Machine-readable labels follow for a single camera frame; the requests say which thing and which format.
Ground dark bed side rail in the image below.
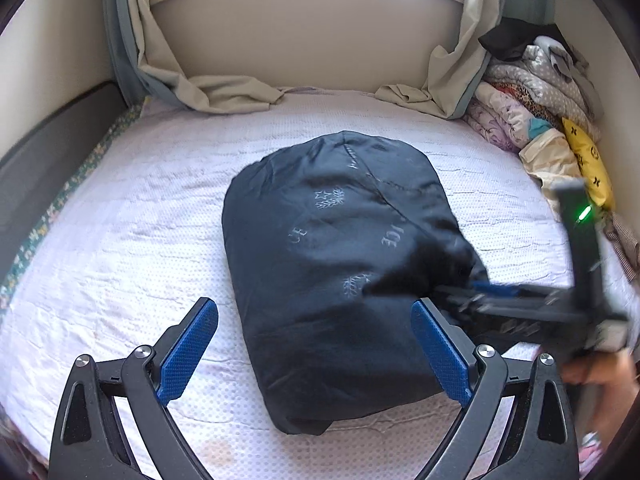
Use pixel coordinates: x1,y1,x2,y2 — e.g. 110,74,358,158
0,81,126,274

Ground brown checked cloth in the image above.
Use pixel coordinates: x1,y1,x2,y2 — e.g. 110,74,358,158
603,211,639,285

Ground pink patterned pajama clothing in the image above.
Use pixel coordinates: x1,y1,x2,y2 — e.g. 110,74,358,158
578,431,605,479

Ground yellow patterned pillow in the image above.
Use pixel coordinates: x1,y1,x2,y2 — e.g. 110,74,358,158
562,117,615,210

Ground white textured bed sheet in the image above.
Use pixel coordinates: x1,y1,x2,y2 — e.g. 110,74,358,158
1,92,572,479

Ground beige curtain right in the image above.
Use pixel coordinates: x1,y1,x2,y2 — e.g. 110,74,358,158
375,0,554,119

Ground purple floral folded quilt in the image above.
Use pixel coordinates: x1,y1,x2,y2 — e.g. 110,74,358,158
462,81,552,153

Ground floral mattress edge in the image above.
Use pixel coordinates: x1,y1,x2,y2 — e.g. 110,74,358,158
1,99,148,315

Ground beige curtain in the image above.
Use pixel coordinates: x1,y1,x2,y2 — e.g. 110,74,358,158
375,0,554,119
102,0,302,115

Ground black garment on pile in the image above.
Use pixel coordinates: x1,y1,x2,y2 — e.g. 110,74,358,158
478,18,573,62

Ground grey polka dot blanket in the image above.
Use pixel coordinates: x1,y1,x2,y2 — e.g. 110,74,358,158
485,37,603,142

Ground dark navy padded jacket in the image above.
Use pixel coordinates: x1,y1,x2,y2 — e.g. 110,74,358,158
221,131,487,436

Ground beige curtain left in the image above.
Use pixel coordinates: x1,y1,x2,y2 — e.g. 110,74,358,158
102,0,302,115

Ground person's right hand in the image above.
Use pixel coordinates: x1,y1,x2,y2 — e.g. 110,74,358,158
561,349,639,448

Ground cream striped towel blanket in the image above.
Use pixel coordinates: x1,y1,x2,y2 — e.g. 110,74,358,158
518,128,582,221

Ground leopard print cloth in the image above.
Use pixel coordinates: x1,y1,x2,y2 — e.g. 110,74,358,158
492,82,562,130

